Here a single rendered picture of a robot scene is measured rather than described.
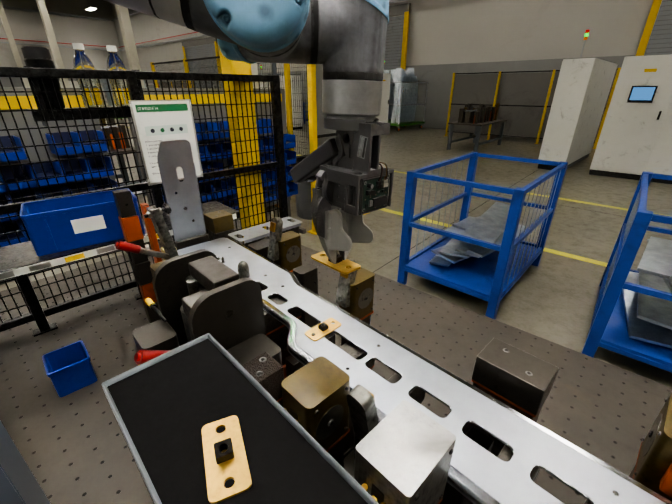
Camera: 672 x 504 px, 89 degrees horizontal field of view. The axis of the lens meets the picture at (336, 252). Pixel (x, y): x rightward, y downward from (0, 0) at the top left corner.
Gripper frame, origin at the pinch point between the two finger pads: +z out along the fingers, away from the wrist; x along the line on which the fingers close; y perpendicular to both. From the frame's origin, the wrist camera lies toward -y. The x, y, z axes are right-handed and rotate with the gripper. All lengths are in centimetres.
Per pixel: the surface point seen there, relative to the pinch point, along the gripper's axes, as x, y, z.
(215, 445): -26.9, 11.3, 8.9
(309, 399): -11.5, 7.1, 17.7
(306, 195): 224, -283, 91
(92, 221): -19, -93, 16
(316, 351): 1.9, -6.8, 25.6
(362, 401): -7.8, 14.0, 15.2
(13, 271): -40, -90, 26
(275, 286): 10.6, -34.1, 25.7
